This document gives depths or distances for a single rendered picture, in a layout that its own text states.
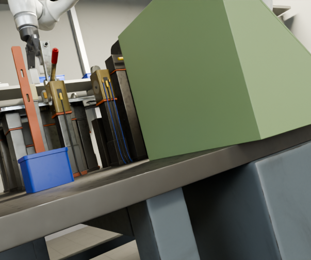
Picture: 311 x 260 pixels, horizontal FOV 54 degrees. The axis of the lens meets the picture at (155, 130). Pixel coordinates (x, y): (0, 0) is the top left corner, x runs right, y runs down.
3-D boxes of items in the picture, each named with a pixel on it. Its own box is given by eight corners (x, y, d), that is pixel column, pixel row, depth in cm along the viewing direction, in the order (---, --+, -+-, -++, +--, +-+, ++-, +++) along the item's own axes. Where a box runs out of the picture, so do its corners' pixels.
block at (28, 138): (39, 184, 145) (26, 126, 146) (46, 183, 135) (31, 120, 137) (23, 189, 141) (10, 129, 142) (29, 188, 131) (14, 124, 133)
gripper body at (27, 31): (39, 25, 127) (45, 46, 127) (35, 34, 134) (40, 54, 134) (20, 25, 123) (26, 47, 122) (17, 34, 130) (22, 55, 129)
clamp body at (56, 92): (82, 175, 116) (60, 85, 118) (91, 174, 108) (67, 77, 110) (65, 180, 113) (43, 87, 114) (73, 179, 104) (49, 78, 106)
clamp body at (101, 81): (125, 164, 124) (102, 75, 126) (137, 161, 115) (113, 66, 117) (110, 168, 121) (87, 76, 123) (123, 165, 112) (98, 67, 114)
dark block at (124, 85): (140, 159, 125) (115, 60, 127) (149, 157, 119) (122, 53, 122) (129, 162, 122) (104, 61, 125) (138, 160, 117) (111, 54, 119)
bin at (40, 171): (65, 182, 87) (58, 151, 87) (76, 180, 79) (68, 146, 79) (24, 193, 81) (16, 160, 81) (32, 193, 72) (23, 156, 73)
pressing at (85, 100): (223, 89, 202) (222, 86, 202) (249, 78, 184) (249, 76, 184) (-11, 124, 125) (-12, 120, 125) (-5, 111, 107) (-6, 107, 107)
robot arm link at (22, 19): (34, 22, 135) (37, 35, 135) (12, 21, 130) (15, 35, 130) (38, 12, 128) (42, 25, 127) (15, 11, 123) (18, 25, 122)
